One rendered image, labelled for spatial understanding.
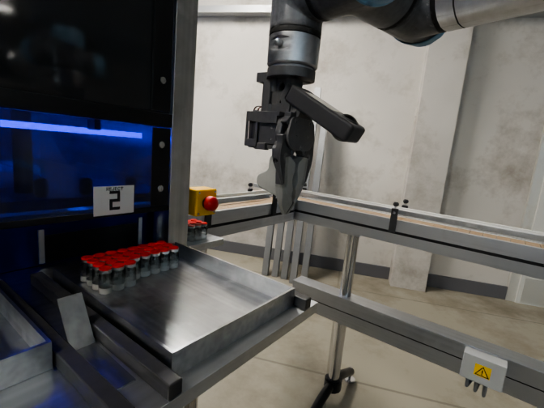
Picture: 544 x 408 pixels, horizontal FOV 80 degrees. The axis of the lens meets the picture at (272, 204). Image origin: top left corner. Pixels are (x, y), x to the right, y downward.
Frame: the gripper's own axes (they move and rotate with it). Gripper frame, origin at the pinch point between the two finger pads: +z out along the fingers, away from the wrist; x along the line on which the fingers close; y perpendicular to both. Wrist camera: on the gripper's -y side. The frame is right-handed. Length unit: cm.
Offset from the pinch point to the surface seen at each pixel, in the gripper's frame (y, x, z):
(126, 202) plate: 38.4, 4.5, 5.7
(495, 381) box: -33, -79, 58
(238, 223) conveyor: 49, -44, 19
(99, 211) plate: 38.3, 10.2, 7.1
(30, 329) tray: 18.0, 28.5, 16.3
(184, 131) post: 38.5, -9.8, -10.5
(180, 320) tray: 10.6, 11.3, 18.8
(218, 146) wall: 224, -200, -4
